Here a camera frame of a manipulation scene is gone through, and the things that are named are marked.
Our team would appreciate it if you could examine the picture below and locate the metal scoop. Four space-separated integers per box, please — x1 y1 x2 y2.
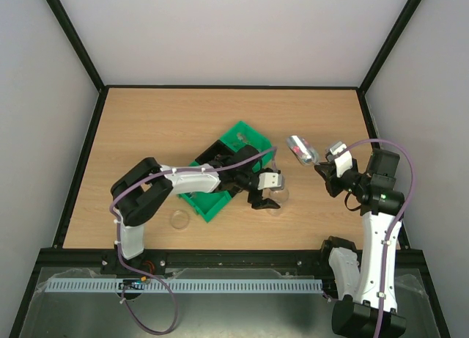
287 135 320 166

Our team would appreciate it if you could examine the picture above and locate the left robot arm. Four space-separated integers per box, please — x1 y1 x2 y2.
109 144 285 260

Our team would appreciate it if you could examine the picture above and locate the clear glass jar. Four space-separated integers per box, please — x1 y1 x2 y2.
267 187 289 216

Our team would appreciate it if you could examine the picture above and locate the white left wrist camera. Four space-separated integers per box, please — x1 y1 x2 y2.
257 172 285 191

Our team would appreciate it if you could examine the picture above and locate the clear jar lid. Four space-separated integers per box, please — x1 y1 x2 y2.
169 210 191 230

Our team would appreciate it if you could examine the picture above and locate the green bin with wrapped candies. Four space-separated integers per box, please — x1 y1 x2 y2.
178 191 235 223

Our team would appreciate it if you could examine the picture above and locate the slotted grey cable duct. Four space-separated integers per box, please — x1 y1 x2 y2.
45 278 323 294

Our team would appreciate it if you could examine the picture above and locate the black aluminium frame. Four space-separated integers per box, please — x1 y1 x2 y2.
10 0 450 337

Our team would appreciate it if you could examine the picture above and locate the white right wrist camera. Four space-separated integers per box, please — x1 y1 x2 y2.
325 141 353 177

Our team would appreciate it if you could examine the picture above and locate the black bin with lollipops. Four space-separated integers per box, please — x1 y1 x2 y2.
194 140 235 165

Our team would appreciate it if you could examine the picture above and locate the green bin with gummy candies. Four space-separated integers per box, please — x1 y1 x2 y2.
218 121 273 153

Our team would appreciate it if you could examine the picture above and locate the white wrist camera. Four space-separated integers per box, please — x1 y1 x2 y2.
257 172 285 191
325 141 353 177

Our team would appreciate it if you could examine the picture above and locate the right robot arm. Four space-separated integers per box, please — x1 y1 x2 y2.
314 142 407 337

